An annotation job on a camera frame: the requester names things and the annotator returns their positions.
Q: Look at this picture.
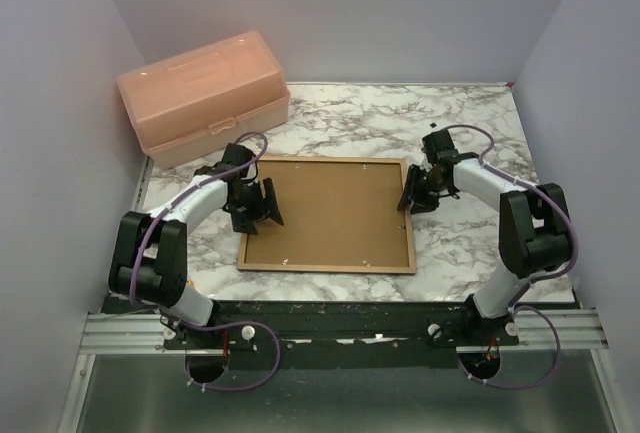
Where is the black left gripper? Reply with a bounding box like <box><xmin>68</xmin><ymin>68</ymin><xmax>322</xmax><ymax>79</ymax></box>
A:
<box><xmin>230</xmin><ymin>178</ymin><xmax>283</xmax><ymax>234</ymax></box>

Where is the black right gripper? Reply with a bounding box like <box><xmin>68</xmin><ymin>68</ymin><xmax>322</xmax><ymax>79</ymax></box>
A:
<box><xmin>397</xmin><ymin>164</ymin><xmax>448</xmax><ymax>215</ymax></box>

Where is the blue wooden picture frame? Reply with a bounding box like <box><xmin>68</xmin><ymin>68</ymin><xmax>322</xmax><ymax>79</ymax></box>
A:
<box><xmin>235</xmin><ymin>155</ymin><xmax>418</xmax><ymax>277</ymax></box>

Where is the brown frame backing board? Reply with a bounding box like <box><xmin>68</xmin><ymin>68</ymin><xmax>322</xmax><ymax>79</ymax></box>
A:
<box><xmin>242</xmin><ymin>160</ymin><xmax>412</xmax><ymax>269</ymax></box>

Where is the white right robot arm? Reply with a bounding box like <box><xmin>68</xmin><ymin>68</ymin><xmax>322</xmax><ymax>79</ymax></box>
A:
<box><xmin>397</xmin><ymin>125</ymin><xmax>579</xmax><ymax>345</ymax></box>

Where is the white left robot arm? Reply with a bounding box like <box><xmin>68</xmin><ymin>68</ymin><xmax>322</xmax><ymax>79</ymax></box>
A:
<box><xmin>108</xmin><ymin>141</ymin><xmax>284</xmax><ymax>348</ymax></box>

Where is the pink plastic storage box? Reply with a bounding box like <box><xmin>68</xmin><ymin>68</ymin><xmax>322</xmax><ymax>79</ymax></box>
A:
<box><xmin>117</xmin><ymin>31</ymin><xmax>291</xmax><ymax>169</ymax></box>

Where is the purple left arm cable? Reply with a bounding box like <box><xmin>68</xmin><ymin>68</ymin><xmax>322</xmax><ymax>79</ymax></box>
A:
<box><xmin>128</xmin><ymin>131</ymin><xmax>282</xmax><ymax>394</ymax></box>

